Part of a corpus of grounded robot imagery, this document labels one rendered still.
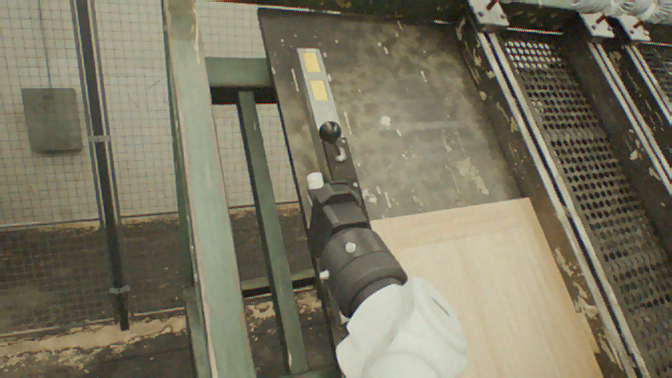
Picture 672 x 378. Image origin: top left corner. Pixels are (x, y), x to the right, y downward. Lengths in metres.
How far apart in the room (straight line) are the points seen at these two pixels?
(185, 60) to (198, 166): 0.21
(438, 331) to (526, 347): 0.54
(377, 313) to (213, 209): 0.33
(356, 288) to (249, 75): 0.58
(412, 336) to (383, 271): 0.11
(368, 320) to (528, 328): 0.52
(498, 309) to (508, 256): 0.12
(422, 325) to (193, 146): 0.48
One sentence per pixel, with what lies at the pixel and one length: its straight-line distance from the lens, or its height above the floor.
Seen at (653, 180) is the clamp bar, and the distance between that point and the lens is 1.37.
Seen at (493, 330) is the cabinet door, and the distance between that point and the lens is 0.85.
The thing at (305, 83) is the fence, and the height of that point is 1.60.
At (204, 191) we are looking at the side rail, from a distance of 0.66.
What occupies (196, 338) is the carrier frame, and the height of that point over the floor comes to 0.79.
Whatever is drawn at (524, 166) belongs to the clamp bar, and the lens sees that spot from 1.02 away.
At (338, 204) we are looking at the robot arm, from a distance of 0.52.
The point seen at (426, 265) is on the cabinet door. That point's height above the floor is 1.27.
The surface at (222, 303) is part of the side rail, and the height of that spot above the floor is 1.29.
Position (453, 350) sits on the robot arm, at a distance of 0.37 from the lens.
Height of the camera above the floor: 1.59
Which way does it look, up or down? 14 degrees down
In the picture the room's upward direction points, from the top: straight up
